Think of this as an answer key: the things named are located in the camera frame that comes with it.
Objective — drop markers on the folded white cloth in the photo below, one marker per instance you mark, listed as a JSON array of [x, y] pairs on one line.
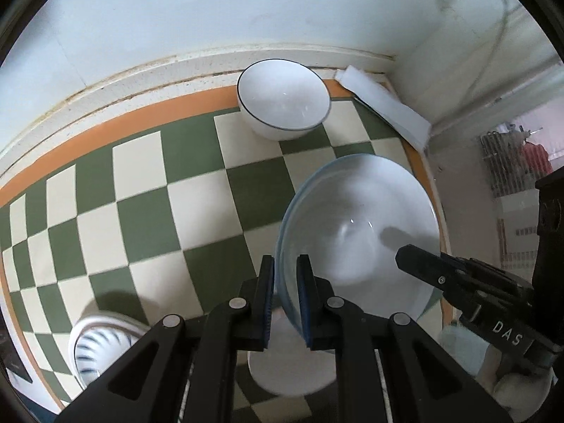
[[387, 105]]

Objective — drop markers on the blue striped plate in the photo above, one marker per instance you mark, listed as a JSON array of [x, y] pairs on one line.
[[94, 348]]

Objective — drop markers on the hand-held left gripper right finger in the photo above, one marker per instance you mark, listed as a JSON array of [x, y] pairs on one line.
[[304, 304]]

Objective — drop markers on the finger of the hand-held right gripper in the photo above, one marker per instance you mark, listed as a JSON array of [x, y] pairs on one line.
[[462, 277]]

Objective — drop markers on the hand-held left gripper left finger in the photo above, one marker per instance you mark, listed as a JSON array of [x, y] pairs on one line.
[[266, 304]]

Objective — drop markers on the white dotted bowl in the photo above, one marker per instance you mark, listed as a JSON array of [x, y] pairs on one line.
[[286, 372]]

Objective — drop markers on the white bowl with dark rim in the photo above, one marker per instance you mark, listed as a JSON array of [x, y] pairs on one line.
[[284, 97]]

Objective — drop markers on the green checkered mat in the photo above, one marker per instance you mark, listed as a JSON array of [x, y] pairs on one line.
[[176, 211]]

